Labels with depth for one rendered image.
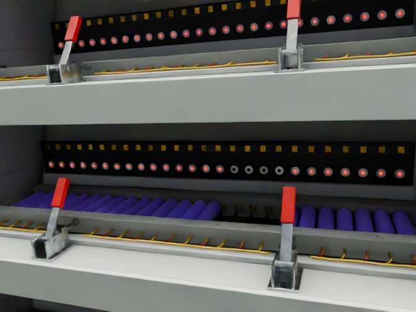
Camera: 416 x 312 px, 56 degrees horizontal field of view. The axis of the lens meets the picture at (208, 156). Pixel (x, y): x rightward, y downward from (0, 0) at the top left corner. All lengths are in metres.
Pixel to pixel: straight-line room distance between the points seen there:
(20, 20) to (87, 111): 0.31
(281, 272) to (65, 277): 0.23
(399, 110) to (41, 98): 0.38
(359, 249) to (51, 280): 0.33
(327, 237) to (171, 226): 0.17
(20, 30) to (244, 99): 0.45
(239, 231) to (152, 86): 0.18
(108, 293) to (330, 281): 0.22
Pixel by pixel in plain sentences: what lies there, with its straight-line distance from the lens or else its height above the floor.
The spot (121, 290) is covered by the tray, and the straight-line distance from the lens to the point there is 0.43.
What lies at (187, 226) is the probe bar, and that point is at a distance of 0.45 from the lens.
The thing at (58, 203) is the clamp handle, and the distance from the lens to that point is 0.49.
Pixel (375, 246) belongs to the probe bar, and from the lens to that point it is 0.42.
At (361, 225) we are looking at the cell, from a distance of 0.46.
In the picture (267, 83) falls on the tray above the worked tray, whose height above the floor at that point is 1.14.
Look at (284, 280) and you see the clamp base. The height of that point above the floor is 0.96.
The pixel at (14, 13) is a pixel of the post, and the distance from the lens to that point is 0.73.
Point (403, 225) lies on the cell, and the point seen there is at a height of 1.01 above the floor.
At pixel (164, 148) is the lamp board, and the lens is 0.57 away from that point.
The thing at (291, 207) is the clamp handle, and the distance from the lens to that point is 0.38.
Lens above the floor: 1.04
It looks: 5 degrees up
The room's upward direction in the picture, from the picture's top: 3 degrees clockwise
